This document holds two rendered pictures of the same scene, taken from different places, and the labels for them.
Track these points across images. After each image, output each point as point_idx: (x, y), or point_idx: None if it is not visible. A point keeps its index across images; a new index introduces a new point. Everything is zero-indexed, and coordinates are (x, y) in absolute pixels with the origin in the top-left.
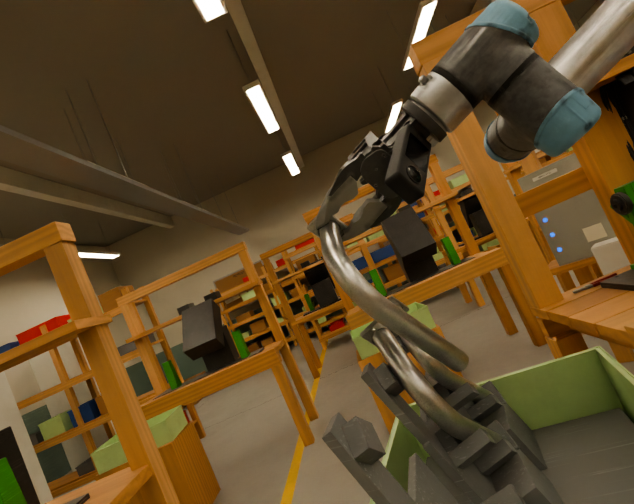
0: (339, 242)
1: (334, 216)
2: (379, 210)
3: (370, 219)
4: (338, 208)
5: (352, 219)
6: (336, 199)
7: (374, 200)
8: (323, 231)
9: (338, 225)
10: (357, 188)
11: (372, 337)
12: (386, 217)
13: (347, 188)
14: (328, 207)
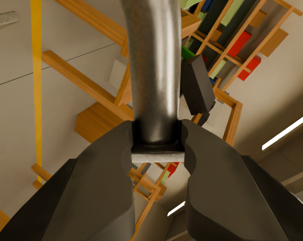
0: (158, 31)
1: (168, 157)
2: (70, 209)
3: (88, 171)
4: (193, 146)
5: (131, 164)
6: (221, 157)
7: (110, 235)
8: (179, 98)
9: (147, 147)
10: (212, 219)
11: None
12: (27, 206)
13: (236, 196)
14: (213, 137)
